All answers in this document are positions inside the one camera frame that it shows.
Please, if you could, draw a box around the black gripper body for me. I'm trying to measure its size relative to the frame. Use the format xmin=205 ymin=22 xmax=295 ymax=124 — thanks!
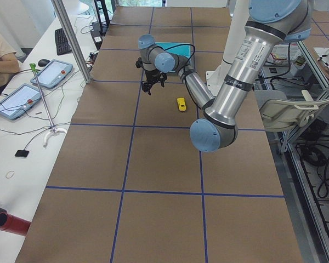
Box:
xmin=144 ymin=70 xmax=166 ymax=85

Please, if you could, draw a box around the yellow beetle toy car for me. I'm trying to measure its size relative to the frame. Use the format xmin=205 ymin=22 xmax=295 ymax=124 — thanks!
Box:
xmin=177 ymin=97 xmax=187 ymax=112

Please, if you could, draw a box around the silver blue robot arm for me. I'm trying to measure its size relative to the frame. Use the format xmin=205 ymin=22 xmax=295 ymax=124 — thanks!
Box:
xmin=136 ymin=1 xmax=314 ymax=152

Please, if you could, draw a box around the light blue plastic bin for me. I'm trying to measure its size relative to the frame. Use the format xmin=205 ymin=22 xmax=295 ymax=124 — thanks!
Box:
xmin=154 ymin=42 xmax=191 ymax=73

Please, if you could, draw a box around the far teach pendant tablet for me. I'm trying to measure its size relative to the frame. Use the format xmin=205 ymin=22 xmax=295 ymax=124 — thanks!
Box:
xmin=36 ymin=59 xmax=73 ymax=89

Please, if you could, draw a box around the teach pendant tablet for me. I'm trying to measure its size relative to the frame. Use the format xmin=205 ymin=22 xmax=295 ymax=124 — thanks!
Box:
xmin=36 ymin=59 xmax=73 ymax=89
xmin=0 ymin=84 xmax=41 ymax=121

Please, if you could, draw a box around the black keyboard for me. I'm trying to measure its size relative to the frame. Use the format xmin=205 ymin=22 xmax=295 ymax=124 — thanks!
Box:
xmin=54 ymin=28 xmax=72 ymax=55

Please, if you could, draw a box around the black computer mouse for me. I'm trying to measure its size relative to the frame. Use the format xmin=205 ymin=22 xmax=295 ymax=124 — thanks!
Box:
xmin=38 ymin=59 xmax=50 ymax=67

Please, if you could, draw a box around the metal rod with green clip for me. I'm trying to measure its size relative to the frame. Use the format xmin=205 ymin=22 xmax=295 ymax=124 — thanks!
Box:
xmin=30 ymin=63 xmax=67 ymax=148

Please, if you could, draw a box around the grey office chair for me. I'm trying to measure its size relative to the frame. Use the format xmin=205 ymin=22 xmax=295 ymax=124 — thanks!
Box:
xmin=254 ymin=89 xmax=329 ymax=153

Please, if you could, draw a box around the near teach pendant tablet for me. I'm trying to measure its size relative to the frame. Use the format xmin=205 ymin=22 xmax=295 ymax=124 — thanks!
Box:
xmin=0 ymin=84 xmax=41 ymax=121

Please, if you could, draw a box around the small black square device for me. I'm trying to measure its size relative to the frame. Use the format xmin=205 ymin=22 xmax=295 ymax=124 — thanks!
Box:
xmin=14 ymin=150 xmax=29 ymax=158

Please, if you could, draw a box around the red black tube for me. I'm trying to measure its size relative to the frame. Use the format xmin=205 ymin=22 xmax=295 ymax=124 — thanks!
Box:
xmin=0 ymin=208 xmax=31 ymax=236

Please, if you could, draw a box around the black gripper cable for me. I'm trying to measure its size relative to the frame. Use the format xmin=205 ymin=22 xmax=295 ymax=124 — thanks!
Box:
xmin=161 ymin=43 xmax=198 ymax=99

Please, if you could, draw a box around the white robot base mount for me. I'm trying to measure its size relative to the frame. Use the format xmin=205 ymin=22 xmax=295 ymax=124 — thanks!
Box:
xmin=206 ymin=0 xmax=249 ymax=96

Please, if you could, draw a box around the aluminium frame post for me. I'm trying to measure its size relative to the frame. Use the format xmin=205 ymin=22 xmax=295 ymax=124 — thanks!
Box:
xmin=51 ymin=0 xmax=92 ymax=84

